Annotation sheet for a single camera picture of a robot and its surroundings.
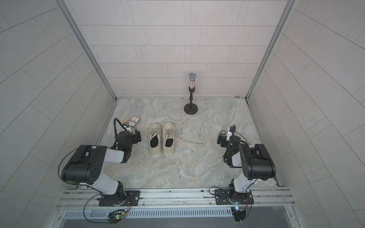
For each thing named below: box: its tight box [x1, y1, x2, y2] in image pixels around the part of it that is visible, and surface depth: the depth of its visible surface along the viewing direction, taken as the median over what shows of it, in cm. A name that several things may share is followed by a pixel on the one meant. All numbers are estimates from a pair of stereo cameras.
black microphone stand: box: [183, 72, 199, 115], surface depth 110 cm
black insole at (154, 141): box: [150, 134, 159, 148], surface depth 86 cm
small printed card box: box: [128, 115, 142, 128], surface depth 101 cm
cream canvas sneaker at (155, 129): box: [147, 122, 163, 158], surface depth 86 cm
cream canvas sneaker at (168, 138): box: [162, 121, 177, 157], surface depth 88 cm
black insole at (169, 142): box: [165, 138, 174, 147], surface depth 87 cm
